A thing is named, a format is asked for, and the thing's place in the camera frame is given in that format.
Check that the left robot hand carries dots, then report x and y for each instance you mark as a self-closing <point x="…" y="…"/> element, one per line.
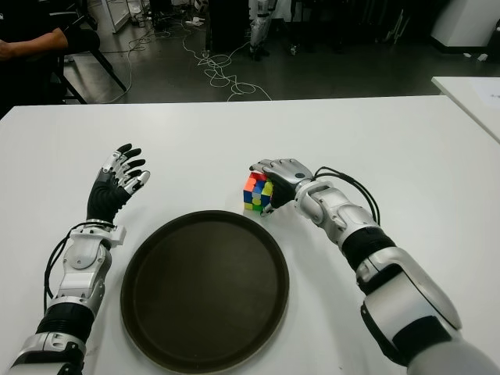
<point x="103" y="195"/>

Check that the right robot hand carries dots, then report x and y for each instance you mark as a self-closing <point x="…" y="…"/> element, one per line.
<point x="287" y="172"/>

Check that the multicoloured Rubik's cube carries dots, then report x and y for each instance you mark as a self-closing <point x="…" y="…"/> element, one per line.
<point x="256" y="191"/>

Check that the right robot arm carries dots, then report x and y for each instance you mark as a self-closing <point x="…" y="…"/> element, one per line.
<point x="410" y="304"/>

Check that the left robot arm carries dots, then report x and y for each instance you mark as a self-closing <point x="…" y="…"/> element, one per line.
<point x="78" y="273"/>

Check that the black chair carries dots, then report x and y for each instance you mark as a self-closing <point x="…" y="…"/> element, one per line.
<point x="109" y="70"/>

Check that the round dark brown tray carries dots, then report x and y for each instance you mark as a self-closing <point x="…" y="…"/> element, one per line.
<point x="205" y="291"/>

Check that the black cabinet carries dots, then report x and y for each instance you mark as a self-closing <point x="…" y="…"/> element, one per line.
<point x="228" y="23"/>

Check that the seated person black shirt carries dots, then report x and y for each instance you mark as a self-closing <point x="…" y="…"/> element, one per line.
<point x="39" y="41"/>

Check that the white power strip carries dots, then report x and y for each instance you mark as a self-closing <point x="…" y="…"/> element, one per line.
<point x="194" y="21"/>

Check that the white shelf unit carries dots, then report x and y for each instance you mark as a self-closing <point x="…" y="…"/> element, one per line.
<point x="117" y="15"/>

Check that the white side table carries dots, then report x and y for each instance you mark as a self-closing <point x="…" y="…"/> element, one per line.
<point x="468" y="101"/>

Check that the small white floor box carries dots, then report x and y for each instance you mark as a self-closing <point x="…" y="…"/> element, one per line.
<point x="482" y="57"/>

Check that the white machine base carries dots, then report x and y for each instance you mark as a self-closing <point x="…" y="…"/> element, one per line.
<point x="465" y="23"/>

